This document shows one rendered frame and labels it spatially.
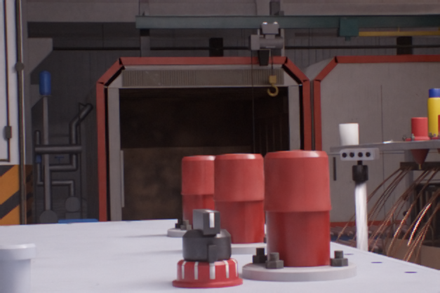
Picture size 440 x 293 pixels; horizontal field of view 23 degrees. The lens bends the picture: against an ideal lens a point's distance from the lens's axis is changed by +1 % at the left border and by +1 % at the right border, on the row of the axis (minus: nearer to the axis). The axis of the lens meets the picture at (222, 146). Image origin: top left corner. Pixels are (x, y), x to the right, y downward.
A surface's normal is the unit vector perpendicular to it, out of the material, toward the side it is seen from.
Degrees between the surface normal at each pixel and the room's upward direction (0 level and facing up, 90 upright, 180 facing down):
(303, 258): 91
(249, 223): 91
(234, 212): 90
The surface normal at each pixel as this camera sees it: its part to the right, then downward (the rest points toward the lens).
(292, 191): -0.17, -0.03
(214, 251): 0.18, -0.02
